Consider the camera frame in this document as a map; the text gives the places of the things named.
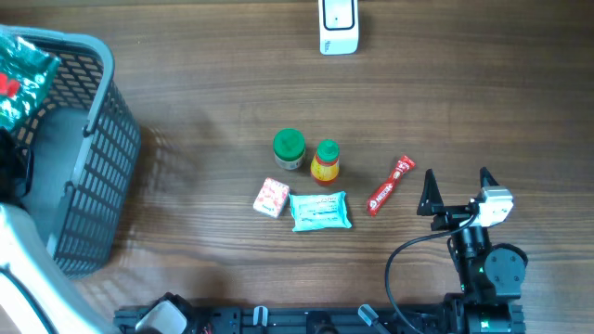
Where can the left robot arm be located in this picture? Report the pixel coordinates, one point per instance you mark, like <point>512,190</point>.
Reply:
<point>35,293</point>

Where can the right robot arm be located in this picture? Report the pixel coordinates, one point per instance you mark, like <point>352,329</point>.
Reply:
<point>490,276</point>

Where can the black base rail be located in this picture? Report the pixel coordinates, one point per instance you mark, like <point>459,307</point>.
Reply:
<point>236,320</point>

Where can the white barcode scanner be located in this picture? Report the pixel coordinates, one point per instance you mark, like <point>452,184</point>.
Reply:
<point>338,27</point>

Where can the red snack packet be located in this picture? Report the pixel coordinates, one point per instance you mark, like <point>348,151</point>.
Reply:
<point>384,191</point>

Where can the green lid jar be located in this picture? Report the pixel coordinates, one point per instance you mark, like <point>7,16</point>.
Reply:
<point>289,149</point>

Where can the grey plastic basket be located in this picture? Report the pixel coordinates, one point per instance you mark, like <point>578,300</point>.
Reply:
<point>85,136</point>

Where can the teal wet wipes pack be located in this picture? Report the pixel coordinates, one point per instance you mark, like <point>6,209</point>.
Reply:
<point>316,212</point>

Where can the green 3M gloves package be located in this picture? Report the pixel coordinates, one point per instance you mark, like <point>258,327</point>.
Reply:
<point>27,73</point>

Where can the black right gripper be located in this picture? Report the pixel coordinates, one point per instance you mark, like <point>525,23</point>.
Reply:
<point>431,204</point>

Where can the yellow red sauce bottle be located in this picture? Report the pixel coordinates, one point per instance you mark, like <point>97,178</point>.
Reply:
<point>325,166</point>

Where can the small red white box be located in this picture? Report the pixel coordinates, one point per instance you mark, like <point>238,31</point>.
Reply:
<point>271,198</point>

